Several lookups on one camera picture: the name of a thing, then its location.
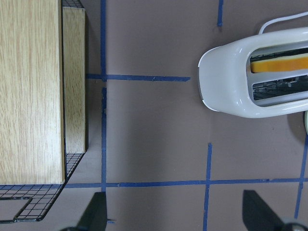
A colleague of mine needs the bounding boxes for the green plate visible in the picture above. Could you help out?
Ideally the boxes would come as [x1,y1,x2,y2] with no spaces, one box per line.
[304,111,308,135]

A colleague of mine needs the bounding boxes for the cream white toaster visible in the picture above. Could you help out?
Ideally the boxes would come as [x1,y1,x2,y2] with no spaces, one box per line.
[198,27,308,118]

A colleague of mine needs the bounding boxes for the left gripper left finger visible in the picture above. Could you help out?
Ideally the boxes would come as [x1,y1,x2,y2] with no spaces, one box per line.
[62,192,107,231]

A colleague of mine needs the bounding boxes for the wooden wire shelf rack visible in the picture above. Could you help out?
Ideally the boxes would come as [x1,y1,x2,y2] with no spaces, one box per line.
[0,0,88,224]

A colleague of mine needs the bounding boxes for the white toaster power cord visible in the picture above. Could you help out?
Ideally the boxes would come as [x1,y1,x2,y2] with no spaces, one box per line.
[258,12,308,36]

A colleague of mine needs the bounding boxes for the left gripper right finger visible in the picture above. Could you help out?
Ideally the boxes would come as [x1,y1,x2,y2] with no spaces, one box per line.
[242,189,308,231]

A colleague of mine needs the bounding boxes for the toast slice in toaster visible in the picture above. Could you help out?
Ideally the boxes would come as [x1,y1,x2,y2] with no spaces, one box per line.
[250,55,308,73]

